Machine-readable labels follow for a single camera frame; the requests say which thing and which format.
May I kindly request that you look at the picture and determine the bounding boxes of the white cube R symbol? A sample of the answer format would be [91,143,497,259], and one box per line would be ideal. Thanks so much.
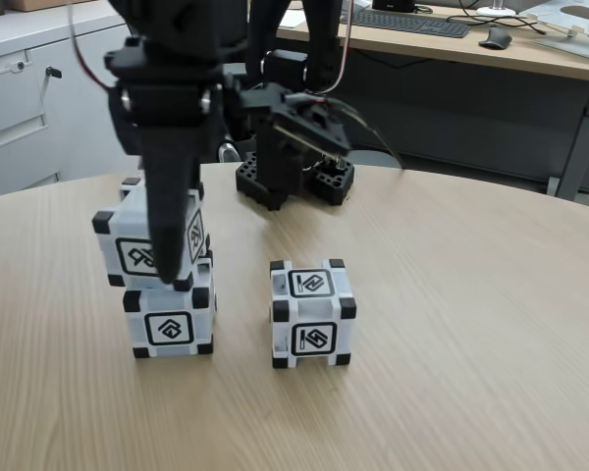
[91,176,212,291]

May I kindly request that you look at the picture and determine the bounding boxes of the white cube S symbol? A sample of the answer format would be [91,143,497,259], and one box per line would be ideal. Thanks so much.
[269,258,358,369]

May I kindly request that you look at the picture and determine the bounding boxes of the white drawer cabinet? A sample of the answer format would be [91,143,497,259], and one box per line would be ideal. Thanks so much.
[0,9,153,202]

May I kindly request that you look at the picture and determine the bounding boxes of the white cube house symbol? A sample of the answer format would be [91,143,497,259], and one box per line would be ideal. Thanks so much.
[122,249,218,359]

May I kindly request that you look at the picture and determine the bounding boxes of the brown cardboard box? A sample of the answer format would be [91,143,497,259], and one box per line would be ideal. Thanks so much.
[12,0,87,12]

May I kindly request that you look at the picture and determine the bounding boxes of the white paper sheets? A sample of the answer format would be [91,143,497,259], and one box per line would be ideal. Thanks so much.
[277,9,308,28]

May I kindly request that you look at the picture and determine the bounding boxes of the silver table clamp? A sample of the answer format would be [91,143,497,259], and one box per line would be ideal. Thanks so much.
[313,154,349,174]

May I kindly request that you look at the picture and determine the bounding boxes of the dark grey keyboard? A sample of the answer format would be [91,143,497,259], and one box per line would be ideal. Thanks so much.
[352,10,472,39]

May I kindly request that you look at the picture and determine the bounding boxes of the wooden office desk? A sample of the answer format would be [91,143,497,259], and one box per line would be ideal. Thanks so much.
[274,0,589,202]

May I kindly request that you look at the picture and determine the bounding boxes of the dark grey computer mouse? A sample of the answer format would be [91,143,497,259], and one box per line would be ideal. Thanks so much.
[478,26,514,50]

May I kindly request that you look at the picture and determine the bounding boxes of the white round stand base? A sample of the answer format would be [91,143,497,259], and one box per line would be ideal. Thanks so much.
[475,0,519,19]

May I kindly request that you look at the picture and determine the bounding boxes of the silver laptop stand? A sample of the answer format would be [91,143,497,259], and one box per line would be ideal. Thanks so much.
[532,2,589,60]

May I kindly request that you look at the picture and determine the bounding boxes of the red white servo cable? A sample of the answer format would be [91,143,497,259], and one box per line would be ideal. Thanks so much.
[67,3,118,92]
[323,0,360,97]

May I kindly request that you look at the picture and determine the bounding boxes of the small board camera module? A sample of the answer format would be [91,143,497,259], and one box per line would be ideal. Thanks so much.
[269,90,354,161]

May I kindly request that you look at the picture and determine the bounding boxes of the black desk cable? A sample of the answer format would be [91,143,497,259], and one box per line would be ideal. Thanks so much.
[416,3,546,35]

